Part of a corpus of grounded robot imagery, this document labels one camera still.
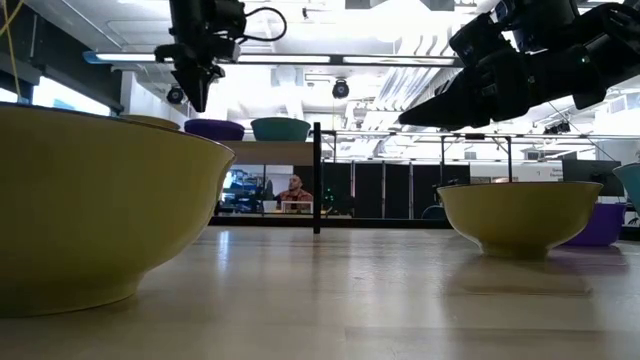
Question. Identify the blue chair back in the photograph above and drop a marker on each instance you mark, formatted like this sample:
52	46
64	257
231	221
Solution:
433	213

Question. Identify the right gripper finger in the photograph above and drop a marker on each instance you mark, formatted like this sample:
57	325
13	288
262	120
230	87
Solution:
452	87
450	112

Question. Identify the wooden shelf with black frame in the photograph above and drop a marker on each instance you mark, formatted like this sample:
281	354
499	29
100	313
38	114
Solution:
270	152

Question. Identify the yellow patterned mini bowl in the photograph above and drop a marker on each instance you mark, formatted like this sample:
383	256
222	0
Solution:
155	121
520	215
100	210

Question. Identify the purple mini bowl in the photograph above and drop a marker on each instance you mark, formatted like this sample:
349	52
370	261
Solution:
600	225
214	130

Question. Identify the teal patterned mini bowl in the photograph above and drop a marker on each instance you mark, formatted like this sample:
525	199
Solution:
631	185
280	130

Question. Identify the black background frame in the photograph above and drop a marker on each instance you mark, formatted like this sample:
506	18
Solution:
509	160

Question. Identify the black room divider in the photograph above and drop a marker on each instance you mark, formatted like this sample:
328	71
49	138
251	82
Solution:
370	190

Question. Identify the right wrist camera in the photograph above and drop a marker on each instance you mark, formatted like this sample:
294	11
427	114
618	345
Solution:
480	40

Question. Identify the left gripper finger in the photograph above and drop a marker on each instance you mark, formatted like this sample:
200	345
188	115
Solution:
206	82
190	82

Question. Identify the black background monitor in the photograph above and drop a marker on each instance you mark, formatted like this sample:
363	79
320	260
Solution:
595	170

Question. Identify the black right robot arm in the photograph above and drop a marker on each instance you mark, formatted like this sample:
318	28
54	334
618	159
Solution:
600	50

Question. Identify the black metal rig frame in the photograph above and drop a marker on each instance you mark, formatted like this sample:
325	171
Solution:
380	222

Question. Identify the black ceiling camera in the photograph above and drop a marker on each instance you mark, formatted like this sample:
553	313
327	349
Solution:
175	95
340	89
557	127

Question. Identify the person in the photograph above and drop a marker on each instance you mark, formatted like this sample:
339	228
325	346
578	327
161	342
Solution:
295	192

